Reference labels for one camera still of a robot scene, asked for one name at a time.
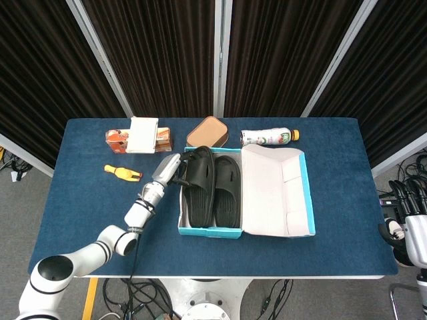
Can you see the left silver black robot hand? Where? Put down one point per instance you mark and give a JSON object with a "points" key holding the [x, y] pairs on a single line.
{"points": [[165, 170]]}

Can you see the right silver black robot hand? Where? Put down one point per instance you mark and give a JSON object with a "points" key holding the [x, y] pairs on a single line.
{"points": [[417, 240]]}

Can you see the black slipper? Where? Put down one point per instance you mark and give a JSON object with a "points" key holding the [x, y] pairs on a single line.
{"points": [[198, 186], [228, 196]]}

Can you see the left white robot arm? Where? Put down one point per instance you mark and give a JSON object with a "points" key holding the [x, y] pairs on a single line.
{"points": [[100, 250]]}

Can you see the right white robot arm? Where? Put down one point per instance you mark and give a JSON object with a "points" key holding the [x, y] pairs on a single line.
{"points": [[423, 278]]}

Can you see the white flat box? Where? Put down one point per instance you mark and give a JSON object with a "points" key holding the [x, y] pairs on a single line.
{"points": [[142, 135]]}

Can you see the black floor power box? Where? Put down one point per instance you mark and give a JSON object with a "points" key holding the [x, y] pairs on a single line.
{"points": [[390, 205]]}

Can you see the brown oval container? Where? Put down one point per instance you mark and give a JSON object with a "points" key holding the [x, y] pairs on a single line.
{"points": [[207, 131]]}

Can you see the open light blue shoe box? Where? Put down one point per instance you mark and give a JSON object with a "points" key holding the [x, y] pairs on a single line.
{"points": [[267, 193]]}

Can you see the yellow rubber chicken toy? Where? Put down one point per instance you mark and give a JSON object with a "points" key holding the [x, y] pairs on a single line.
{"points": [[123, 173]]}

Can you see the orange snack carton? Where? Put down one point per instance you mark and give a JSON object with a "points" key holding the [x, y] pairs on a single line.
{"points": [[116, 140]]}

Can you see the metal chair leg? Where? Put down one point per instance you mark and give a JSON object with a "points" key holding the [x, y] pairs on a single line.
{"points": [[393, 296]]}

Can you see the dark blue table mat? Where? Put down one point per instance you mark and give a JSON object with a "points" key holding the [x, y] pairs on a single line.
{"points": [[340, 200]]}

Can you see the white bottle with yellow cap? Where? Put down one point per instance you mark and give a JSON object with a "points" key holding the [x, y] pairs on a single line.
{"points": [[267, 137]]}

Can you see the dark pleated curtain panel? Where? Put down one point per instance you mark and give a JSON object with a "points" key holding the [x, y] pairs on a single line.
{"points": [[280, 56], [40, 73], [160, 56], [387, 80]]}

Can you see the yellow floor tape strip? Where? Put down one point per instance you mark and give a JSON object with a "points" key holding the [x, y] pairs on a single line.
{"points": [[90, 300]]}

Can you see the grey partition frame post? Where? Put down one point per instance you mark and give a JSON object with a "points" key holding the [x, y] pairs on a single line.
{"points": [[221, 56], [100, 56], [26, 156], [400, 155], [337, 56]]}

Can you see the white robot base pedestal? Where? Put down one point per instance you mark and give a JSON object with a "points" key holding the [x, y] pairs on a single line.
{"points": [[207, 300]]}

